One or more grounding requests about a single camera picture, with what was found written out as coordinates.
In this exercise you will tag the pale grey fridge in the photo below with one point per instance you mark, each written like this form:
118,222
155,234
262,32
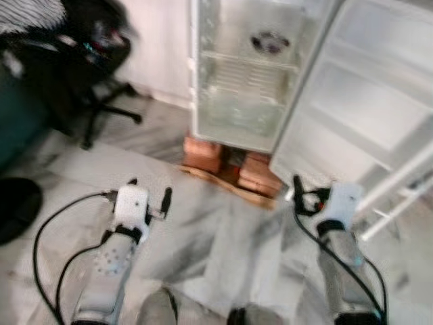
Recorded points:
237,108

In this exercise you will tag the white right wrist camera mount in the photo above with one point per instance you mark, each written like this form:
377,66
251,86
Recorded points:
344,202

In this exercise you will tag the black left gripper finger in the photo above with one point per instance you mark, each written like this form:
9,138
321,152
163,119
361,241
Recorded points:
132,182
166,202

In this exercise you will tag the black office chair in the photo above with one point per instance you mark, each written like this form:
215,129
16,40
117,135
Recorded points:
95,61

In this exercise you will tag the red brick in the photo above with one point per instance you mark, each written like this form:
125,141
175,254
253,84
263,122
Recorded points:
260,175
203,156

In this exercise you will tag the wooden board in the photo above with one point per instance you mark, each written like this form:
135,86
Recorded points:
226,184

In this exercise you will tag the dark teal furniture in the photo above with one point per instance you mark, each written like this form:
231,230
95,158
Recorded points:
20,122

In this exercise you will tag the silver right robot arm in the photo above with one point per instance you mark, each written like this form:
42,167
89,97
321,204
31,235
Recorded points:
345,264

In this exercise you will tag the black round object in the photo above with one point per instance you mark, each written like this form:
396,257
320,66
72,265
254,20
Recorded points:
17,210

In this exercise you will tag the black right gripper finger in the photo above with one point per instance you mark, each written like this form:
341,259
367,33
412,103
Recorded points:
297,186

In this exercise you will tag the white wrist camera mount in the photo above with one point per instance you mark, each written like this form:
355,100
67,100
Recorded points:
344,202
131,204

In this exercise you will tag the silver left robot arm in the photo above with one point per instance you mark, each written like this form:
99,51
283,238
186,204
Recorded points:
108,271

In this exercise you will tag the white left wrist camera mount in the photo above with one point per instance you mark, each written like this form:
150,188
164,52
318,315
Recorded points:
131,204

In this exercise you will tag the round steel bowl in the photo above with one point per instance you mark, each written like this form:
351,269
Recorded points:
270,42

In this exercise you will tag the white fridge door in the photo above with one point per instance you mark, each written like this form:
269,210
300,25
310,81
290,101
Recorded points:
365,88

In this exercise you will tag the striped cloth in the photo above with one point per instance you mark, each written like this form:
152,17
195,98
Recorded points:
30,13

